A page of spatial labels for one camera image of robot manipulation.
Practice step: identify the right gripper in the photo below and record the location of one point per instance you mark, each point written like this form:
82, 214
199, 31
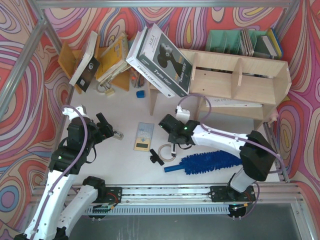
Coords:
175, 138

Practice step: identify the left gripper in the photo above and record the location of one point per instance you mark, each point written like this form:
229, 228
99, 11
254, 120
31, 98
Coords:
104, 127

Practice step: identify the roll of beige tape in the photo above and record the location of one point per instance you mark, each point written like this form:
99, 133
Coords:
164, 153

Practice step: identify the blue microfibre duster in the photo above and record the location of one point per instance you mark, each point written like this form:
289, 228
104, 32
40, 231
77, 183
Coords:
201, 163

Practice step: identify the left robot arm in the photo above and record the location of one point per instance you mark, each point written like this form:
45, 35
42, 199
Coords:
53, 221

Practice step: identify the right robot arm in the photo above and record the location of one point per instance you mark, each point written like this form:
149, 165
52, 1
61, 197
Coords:
256, 154

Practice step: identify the light wooden bookshelf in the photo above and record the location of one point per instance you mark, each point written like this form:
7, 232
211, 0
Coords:
242, 78

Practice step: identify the black plastic clip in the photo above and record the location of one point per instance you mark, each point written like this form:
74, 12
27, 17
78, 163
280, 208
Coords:
155, 158

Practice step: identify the blue yellow calculator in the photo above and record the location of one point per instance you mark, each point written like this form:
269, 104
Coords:
144, 136

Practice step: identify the brass padlock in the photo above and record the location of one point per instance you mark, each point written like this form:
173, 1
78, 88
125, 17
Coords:
105, 89

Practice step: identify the small blue box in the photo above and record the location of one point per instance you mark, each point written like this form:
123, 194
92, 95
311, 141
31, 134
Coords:
140, 94

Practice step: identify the pencils bundle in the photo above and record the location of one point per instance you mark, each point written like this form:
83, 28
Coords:
136, 79

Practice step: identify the white papers on shelf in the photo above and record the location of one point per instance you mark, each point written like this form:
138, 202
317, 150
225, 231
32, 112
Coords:
224, 103

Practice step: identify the white book black cover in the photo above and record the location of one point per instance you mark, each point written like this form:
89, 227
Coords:
86, 64

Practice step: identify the yellow worn books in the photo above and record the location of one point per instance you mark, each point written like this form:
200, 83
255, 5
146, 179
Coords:
113, 60

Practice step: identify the white Chokladfabriken book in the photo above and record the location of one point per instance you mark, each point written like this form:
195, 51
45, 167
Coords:
132, 59

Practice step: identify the yellow wooden book rack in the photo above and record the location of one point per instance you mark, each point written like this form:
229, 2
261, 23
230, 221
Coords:
67, 60

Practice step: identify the teal desk organiser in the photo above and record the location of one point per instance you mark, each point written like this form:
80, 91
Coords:
229, 42

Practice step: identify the brown notebooks in organiser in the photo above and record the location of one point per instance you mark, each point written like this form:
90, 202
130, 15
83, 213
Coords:
246, 43

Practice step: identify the blue grey book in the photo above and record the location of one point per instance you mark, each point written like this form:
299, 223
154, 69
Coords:
272, 43

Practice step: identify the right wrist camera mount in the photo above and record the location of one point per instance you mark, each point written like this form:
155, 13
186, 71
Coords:
182, 114

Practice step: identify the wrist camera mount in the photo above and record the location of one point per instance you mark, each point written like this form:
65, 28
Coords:
74, 112
182, 114

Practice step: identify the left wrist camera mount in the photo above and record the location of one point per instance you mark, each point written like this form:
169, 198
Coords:
74, 112

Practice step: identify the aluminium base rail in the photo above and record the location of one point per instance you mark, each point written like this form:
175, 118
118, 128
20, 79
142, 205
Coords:
273, 192

